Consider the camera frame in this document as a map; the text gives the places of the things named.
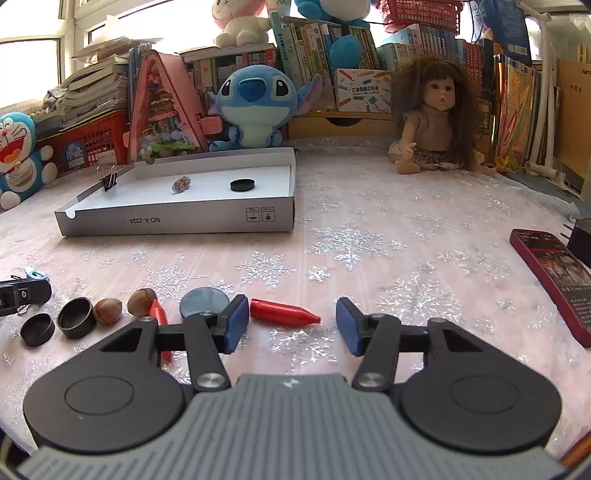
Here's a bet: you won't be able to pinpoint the pink snowflake tablecloth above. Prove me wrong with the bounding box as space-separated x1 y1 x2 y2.
0 141 591 467

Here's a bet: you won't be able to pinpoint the red smartphone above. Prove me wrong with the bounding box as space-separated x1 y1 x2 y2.
510 228 591 348

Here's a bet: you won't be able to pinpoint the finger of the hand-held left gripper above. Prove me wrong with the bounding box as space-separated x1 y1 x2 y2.
0 279 53 318

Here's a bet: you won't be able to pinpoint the brown haired baby doll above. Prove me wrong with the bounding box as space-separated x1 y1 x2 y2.
387 53 502 178

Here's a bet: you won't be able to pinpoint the blue package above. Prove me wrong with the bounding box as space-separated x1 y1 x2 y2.
496 0 532 58

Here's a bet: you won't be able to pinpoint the white cardboard box tray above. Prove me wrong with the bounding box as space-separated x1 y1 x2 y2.
54 148 297 237

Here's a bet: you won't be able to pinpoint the pile of books and papers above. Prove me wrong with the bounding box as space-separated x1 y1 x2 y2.
28 39 139 139

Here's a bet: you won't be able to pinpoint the red mesh basket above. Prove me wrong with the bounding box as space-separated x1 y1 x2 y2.
375 0 465 35

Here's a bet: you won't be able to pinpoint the colourful pencil print box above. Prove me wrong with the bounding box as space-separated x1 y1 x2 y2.
335 68 392 112

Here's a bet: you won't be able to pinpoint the brown hazelnut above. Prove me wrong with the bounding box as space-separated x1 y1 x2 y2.
127 288 158 317
92 298 123 326

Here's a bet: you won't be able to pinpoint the dark grey disc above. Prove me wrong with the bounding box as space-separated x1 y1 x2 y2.
180 287 230 320

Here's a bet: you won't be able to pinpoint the window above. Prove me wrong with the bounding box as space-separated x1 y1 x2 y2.
0 0 218 116

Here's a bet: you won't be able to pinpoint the black low lid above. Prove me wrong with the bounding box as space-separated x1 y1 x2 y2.
20 313 56 348

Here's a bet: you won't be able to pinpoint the white pipe rack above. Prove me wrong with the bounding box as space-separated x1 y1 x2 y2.
515 0 571 188

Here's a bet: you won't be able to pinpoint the red plastic crate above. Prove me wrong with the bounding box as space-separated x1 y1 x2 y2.
39 111 134 178

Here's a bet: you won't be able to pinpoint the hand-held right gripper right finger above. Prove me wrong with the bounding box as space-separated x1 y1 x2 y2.
335 298 498 393

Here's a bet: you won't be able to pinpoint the blue robot cat plush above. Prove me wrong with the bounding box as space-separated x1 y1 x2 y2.
0 112 58 212

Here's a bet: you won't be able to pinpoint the row of upright books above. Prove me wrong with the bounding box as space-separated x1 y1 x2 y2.
129 13 499 114

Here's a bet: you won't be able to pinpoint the brown cardboard board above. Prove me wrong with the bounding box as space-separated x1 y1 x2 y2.
554 58 591 181

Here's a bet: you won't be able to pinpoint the pink triangular miniature house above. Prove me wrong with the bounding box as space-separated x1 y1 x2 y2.
124 50 223 164

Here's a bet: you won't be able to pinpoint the wooden drawer organizer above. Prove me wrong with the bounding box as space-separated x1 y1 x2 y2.
287 110 398 139

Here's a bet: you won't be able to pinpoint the shiny orange folders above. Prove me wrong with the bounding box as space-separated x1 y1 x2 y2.
494 55 561 169

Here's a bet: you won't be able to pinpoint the large blue plush toy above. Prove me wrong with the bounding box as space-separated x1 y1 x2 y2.
294 0 377 70

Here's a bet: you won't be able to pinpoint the pink bunny plush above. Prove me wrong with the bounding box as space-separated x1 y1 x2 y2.
211 0 273 48

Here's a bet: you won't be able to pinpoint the red crayon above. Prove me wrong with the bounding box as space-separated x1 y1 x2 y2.
250 298 321 326
148 300 174 361

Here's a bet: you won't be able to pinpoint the blue alien plush toy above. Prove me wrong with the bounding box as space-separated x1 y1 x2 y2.
207 65 323 152

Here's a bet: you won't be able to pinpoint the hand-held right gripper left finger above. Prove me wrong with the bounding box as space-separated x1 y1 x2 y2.
88 294 250 393

